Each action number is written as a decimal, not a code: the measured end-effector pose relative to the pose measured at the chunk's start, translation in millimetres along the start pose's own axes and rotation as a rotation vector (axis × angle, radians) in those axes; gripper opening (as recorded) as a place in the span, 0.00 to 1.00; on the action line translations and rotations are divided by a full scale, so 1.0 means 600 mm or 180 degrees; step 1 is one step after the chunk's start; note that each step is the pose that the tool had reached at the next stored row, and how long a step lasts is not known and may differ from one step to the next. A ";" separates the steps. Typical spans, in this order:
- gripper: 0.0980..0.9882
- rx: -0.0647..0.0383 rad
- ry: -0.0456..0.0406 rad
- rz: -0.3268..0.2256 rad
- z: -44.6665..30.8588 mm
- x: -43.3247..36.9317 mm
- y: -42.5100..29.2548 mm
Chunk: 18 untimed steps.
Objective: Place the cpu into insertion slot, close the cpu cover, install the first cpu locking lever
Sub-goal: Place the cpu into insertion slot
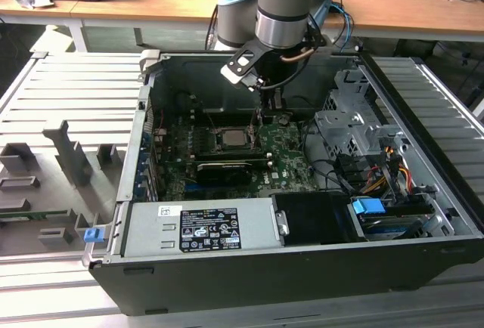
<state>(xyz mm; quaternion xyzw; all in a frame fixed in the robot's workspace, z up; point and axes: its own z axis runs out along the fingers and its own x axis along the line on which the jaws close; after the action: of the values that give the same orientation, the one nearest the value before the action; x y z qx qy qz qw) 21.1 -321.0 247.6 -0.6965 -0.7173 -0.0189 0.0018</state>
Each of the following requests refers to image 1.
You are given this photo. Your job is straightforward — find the silver metal drive cage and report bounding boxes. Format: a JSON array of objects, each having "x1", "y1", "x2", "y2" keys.
[{"x1": 313, "y1": 69, "x2": 409, "y2": 162}]

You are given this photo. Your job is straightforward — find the metal socket cover frame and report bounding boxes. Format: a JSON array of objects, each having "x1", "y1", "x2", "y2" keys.
[{"x1": 253, "y1": 114, "x2": 265, "y2": 150}]

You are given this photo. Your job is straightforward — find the grey parts rack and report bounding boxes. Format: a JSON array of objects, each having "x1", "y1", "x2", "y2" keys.
[{"x1": 0, "y1": 119, "x2": 126, "y2": 258}]

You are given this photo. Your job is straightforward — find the blue disk carrier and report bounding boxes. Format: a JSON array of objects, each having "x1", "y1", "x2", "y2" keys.
[{"x1": 350, "y1": 198, "x2": 385, "y2": 215}]

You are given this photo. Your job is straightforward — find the white barcode sticker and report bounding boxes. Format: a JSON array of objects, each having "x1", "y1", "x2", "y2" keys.
[{"x1": 157, "y1": 203, "x2": 184, "y2": 218}]

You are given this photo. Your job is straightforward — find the blue case latch clip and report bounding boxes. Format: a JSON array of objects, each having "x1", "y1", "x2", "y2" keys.
[{"x1": 83, "y1": 228, "x2": 104, "y2": 245}]

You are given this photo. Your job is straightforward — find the black open PC case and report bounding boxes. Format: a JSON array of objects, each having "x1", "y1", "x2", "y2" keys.
[{"x1": 87, "y1": 50, "x2": 484, "y2": 317}]

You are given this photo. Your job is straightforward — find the yellow and red wires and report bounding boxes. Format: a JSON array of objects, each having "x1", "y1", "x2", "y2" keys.
[{"x1": 362, "y1": 146, "x2": 413, "y2": 195}]

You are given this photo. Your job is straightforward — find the blue cable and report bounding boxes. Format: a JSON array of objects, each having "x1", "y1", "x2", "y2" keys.
[{"x1": 327, "y1": 1, "x2": 355, "y2": 46}]

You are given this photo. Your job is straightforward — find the black RAM slot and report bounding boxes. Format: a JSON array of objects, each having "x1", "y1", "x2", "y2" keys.
[
  {"x1": 196, "y1": 149, "x2": 274, "y2": 160},
  {"x1": 194, "y1": 156, "x2": 274, "y2": 169}
]

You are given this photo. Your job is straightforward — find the grey power supply unit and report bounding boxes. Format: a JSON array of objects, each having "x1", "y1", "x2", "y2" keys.
[{"x1": 121, "y1": 197, "x2": 285, "y2": 259}]

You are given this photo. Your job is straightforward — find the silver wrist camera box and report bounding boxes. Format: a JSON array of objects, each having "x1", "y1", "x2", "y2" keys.
[{"x1": 220, "y1": 39, "x2": 265, "y2": 89}]

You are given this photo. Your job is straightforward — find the silver CPU plate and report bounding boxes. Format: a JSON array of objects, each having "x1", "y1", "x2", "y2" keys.
[{"x1": 221, "y1": 130, "x2": 250, "y2": 147}]

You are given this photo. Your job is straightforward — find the green RAM stick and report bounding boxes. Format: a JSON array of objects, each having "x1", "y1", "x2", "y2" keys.
[{"x1": 0, "y1": 209, "x2": 71, "y2": 221}]

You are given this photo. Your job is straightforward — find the black CPU socket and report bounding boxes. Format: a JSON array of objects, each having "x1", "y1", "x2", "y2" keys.
[{"x1": 209, "y1": 125, "x2": 264, "y2": 154}]

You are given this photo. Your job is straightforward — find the green motherboard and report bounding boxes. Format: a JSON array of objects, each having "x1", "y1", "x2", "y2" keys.
[{"x1": 150, "y1": 110, "x2": 322, "y2": 200}]

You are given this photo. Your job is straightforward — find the black graphics card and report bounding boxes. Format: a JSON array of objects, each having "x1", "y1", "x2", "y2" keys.
[{"x1": 195, "y1": 160, "x2": 253, "y2": 187}]

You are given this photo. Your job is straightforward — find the wooden desk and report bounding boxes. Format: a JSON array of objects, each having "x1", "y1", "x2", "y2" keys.
[
  {"x1": 70, "y1": 0, "x2": 484, "y2": 42},
  {"x1": 0, "y1": 0, "x2": 95, "y2": 26}
]

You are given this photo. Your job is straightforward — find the black specification label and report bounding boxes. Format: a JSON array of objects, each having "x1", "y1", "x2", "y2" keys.
[{"x1": 179, "y1": 208, "x2": 241, "y2": 253}]

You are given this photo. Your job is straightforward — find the hard disk drive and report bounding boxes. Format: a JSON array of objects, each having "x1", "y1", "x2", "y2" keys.
[{"x1": 357, "y1": 206, "x2": 436, "y2": 239}]

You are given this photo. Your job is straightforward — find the black fan shroud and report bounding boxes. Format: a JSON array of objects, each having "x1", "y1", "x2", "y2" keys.
[{"x1": 271, "y1": 191, "x2": 365, "y2": 246}]

